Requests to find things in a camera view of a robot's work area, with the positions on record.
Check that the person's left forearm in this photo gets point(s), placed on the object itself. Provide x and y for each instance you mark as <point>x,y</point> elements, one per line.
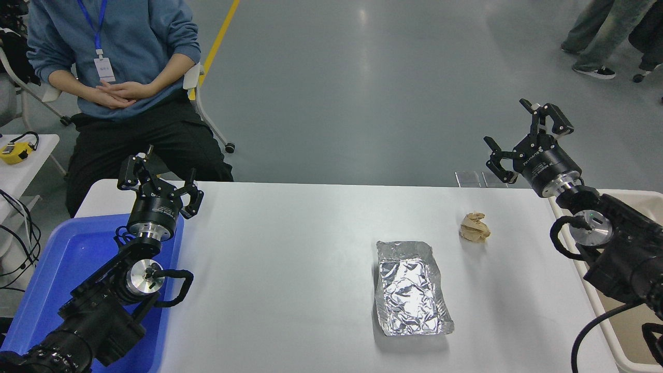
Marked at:
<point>173,70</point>

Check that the metal floor outlet cover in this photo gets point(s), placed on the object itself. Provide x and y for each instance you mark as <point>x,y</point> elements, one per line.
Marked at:
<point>492,184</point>
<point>468,180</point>

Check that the yellow tape measure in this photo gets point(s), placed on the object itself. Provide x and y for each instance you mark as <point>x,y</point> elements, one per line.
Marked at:
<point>13,154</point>

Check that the standing person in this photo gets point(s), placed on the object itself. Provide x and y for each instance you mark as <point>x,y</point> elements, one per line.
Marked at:
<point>601,31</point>

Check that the seated person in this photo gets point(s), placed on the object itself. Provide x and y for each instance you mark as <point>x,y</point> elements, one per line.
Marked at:
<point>134,31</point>

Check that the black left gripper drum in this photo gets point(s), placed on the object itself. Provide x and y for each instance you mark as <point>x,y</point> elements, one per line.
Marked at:
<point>155,210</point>

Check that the white wheeled chair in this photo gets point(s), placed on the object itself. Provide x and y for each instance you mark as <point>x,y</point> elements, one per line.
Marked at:
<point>192,76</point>

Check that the silver foil tray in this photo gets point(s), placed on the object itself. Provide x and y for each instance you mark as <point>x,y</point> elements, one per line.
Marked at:
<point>412,290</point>

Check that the dark draped wheeled chair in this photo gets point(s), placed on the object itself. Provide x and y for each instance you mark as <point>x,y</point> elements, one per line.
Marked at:
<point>647,31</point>

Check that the crumpled tan paper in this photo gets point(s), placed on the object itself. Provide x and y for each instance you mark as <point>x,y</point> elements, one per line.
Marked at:
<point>474,228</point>

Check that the blue plastic tray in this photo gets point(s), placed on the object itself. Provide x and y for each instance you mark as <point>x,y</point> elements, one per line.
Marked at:
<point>62,269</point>

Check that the large pale bin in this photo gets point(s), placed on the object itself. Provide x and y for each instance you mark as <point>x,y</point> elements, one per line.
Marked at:
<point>627,336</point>

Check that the person's right forearm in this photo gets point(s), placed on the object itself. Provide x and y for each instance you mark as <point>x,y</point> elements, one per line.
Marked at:
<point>70,85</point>

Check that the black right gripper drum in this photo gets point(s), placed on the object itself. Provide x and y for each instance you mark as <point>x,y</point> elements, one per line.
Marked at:
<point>549,163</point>

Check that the person's left hand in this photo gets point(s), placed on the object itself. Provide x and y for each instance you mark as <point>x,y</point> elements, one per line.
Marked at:
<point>134,89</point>

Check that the person's right hand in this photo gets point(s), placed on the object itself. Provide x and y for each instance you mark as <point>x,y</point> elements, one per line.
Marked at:
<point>111,101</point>

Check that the black jacket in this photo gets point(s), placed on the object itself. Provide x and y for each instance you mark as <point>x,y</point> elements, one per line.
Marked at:
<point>15,57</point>

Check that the white side table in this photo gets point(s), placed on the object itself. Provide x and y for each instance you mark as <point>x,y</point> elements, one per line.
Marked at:
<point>26,173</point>

